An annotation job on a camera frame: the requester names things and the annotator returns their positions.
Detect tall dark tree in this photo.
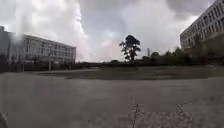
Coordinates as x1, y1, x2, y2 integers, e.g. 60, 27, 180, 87
118, 34, 142, 64

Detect grass lawn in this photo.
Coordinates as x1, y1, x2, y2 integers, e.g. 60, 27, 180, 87
31, 65, 224, 81

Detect grey concrete pavement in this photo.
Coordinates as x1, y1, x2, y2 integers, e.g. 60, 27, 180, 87
0, 71, 224, 128

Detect distant row of trees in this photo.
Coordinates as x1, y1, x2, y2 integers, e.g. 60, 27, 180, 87
79, 47, 201, 67

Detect pole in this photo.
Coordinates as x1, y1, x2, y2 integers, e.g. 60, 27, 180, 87
47, 44, 54, 73

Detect long low pale building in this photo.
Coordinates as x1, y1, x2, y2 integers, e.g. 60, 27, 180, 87
0, 25, 78, 73

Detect large curved pale building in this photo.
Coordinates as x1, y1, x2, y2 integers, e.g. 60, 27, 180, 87
179, 0, 224, 65

